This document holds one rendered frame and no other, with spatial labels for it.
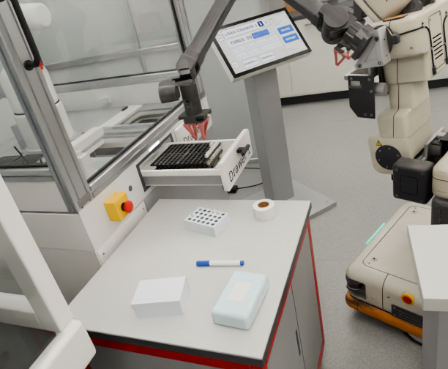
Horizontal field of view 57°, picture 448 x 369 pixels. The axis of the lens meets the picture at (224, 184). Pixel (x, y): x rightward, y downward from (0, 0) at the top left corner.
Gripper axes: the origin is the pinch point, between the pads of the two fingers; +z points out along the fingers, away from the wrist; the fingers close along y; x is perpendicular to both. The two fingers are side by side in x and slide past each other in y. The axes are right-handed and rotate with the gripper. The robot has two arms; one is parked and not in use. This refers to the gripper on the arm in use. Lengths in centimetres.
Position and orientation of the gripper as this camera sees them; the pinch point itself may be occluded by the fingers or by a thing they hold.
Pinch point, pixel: (200, 137)
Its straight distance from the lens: 147.1
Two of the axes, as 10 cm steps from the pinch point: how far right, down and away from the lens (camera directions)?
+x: -3.3, 5.0, -8.0
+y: -9.2, 0.0, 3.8
